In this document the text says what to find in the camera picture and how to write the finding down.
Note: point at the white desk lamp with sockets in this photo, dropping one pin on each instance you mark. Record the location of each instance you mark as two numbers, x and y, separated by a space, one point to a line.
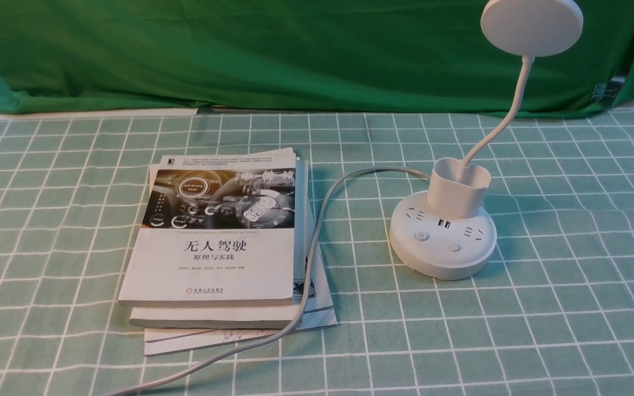
445 232

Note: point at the middle white book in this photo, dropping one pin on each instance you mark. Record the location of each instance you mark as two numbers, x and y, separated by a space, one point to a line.
245 316

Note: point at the green backdrop cloth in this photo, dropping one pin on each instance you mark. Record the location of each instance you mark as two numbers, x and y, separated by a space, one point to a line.
380 56

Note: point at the green checkered tablecloth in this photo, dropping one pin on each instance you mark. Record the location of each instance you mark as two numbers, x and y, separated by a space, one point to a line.
552 313

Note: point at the metal binder clip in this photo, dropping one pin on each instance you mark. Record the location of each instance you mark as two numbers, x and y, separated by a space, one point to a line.
605 94

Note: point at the self-driving book top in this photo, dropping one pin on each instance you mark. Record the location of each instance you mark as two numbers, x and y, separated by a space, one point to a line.
218 230

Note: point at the bottom thin white book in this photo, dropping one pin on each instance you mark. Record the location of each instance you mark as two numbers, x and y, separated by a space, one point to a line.
318 313

